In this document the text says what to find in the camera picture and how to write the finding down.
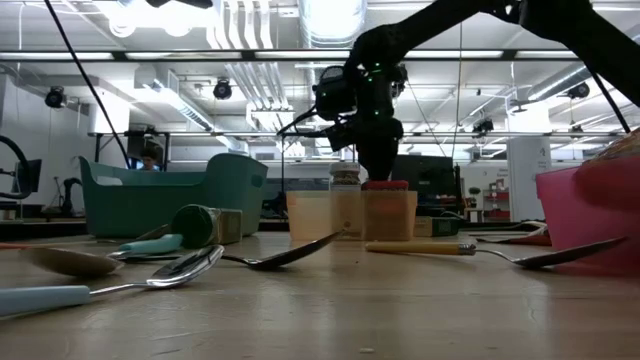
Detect smoked paprika tin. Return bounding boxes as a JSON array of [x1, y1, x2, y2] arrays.
[[361, 179, 411, 241]]

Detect long black cable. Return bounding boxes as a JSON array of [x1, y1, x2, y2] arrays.
[[0, 133, 32, 202]]

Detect pink plastic tray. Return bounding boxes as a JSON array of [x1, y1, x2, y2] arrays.
[[535, 154, 640, 275]]

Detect green-label glass spice jar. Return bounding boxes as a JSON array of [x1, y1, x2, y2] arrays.
[[171, 203, 245, 250]]

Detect white-label bagel spice jar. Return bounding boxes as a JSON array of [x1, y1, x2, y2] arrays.
[[328, 161, 363, 240]]

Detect green plastic bin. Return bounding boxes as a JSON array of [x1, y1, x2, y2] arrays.
[[78, 152, 269, 239]]

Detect yellow-handled spoon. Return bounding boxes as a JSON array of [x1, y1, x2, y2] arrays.
[[364, 236, 629, 271]]

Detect black computer monitor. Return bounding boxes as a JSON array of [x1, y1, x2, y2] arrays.
[[13, 158, 44, 194]]

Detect black metal spoon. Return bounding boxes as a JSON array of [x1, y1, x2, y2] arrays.
[[122, 229, 347, 273]]

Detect person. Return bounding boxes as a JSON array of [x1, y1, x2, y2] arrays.
[[138, 147, 162, 172]]

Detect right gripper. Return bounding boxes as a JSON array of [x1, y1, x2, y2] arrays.
[[324, 64, 407, 182]]

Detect large black screen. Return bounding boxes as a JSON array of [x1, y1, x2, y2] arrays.
[[391, 154, 457, 199]]

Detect red storage shelf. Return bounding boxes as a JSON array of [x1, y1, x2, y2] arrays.
[[482, 178, 511, 221]]

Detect orange translucent plastic bin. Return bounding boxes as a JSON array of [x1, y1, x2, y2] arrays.
[[285, 189, 419, 243]]

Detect light-blue-handled spoon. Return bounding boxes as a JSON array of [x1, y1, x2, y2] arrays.
[[0, 244, 226, 319]]

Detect teal-handled spoon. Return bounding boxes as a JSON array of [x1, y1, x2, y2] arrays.
[[19, 232, 185, 279]]

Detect looped black cable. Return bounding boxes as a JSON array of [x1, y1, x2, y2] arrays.
[[43, 0, 132, 170]]

